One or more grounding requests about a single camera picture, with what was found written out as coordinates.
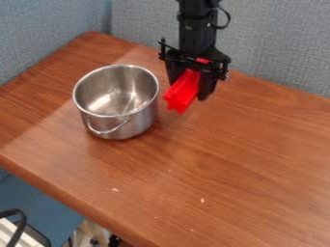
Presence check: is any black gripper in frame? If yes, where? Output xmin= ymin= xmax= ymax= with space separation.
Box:
xmin=159 ymin=11 xmax=231 ymax=100

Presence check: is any red plastic block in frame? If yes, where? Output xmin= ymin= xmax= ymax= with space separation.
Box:
xmin=165 ymin=69 xmax=201 ymax=114

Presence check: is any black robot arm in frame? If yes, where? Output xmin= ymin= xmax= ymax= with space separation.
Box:
xmin=159 ymin=0 xmax=231 ymax=100

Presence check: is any metal pot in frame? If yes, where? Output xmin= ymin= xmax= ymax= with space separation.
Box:
xmin=72 ymin=64 xmax=161 ymax=140

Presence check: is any black chair frame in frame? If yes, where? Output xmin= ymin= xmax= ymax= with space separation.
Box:
xmin=0 ymin=208 xmax=52 ymax=247

